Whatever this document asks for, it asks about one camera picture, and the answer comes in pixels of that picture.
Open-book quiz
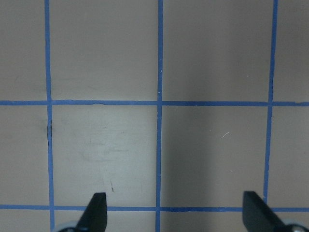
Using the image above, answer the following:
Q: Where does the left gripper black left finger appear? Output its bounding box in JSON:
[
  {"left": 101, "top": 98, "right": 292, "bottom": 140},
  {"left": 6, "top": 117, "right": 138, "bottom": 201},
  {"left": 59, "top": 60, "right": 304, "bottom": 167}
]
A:
[{"left": 76, "top": 192, "right": 107, "bottom": 232}]

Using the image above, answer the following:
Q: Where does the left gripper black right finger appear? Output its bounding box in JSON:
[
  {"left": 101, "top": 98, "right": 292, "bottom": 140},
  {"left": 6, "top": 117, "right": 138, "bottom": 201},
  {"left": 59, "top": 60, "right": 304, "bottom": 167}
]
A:
[{"left": 242, "top": 191, "right": 286, "bottom": 232}]

